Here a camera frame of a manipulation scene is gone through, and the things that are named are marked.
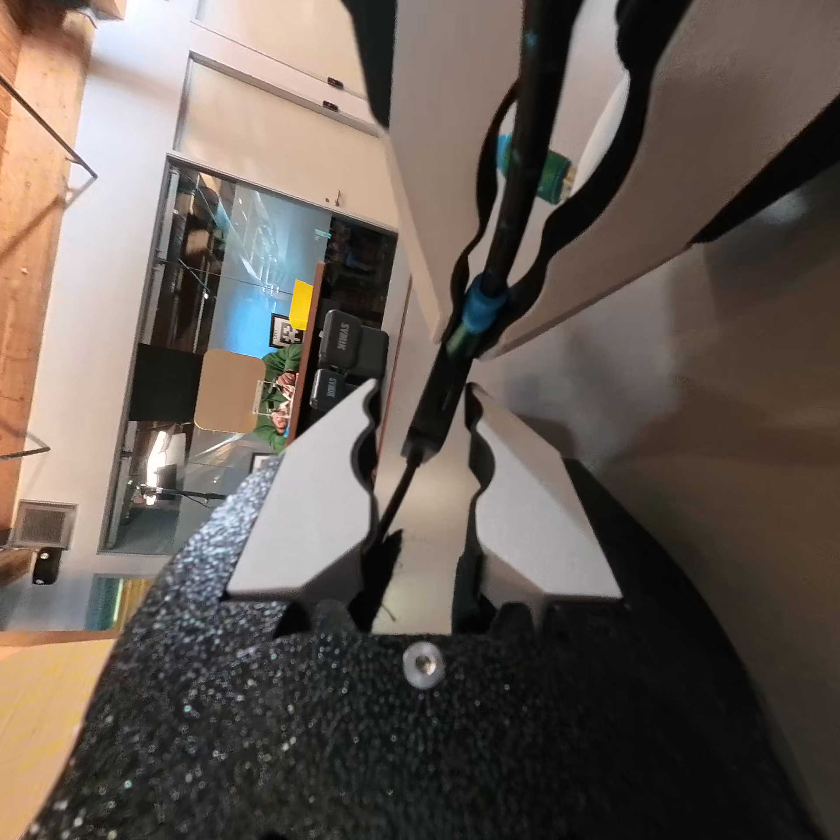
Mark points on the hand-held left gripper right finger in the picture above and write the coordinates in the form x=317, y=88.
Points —
x=544, y=525

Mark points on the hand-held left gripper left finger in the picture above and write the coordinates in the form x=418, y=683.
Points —
x=302, y=518

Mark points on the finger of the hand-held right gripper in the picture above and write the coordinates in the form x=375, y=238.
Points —
x=689, y=164
x=446, y=98

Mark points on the silver multiport adapter hub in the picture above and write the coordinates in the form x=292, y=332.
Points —
x=436, y=407

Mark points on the white door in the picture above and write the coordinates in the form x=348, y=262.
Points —
x=275, y=131
x=275, y=33

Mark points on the black stand pole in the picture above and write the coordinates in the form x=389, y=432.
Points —
x=190, y=493

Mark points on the clear acrylic stand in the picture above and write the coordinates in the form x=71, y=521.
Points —
x=261, y=397

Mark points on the black hard case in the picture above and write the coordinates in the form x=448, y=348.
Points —
x=331, y=390
x=344, y=341

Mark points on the tan rounded board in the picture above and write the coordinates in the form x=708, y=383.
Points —
x=226, y=394

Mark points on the framed printed tag sign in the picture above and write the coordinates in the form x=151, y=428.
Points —
x=285, y=331

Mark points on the black rectangular panel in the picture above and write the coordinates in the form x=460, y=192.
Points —
x=164, y=384

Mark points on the thin black ceiling rod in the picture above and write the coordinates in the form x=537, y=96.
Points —
x=26, y=455
x=49, y=124

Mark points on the white wall vent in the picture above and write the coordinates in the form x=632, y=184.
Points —
x=43, y=525

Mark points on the small black wall device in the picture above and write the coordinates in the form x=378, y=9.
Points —
x=46, y=564

